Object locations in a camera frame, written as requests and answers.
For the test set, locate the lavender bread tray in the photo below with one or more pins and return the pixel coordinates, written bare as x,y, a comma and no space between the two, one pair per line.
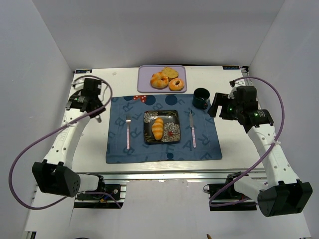
145,73

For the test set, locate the striped long bread roll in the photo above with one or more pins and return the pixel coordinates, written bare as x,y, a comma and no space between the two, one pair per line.
158,128

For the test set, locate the black floral square plate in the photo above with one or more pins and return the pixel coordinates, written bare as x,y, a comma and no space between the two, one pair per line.
171,132

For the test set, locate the blue letter-print placemat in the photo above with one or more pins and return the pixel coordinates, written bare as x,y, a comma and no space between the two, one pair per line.
207,143

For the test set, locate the fork with pink handle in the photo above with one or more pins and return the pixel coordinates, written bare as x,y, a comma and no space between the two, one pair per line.
128,121

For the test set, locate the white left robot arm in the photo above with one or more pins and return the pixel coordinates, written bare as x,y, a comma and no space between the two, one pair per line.
54,174

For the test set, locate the glazed orange donut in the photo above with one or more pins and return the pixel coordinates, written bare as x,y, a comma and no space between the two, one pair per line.
176,84

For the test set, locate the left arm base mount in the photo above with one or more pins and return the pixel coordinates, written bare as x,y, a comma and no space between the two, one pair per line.
113,197

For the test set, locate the aluminium table edge rail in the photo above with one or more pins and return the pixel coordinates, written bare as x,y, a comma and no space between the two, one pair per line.
161,175

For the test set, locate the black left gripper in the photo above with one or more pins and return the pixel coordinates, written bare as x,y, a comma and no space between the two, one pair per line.
94,109

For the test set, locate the striped round croissant bread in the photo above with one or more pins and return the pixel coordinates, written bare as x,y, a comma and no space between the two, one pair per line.
159,80

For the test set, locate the dark green mug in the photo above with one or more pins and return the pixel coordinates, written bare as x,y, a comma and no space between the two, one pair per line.
200,98

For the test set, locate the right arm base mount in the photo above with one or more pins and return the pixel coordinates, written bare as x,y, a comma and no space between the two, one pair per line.
229,195

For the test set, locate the metal serving tongs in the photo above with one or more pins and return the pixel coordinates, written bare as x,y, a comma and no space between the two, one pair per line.
98,118

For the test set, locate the brown sliced bread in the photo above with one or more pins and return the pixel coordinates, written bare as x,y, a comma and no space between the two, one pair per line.
170,73

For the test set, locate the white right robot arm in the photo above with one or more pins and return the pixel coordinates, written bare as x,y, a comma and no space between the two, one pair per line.
270,182

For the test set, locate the knife with pink handle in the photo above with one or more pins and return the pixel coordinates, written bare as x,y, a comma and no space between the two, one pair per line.
192,129

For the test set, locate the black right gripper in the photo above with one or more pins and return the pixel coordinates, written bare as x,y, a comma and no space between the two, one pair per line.
217,106

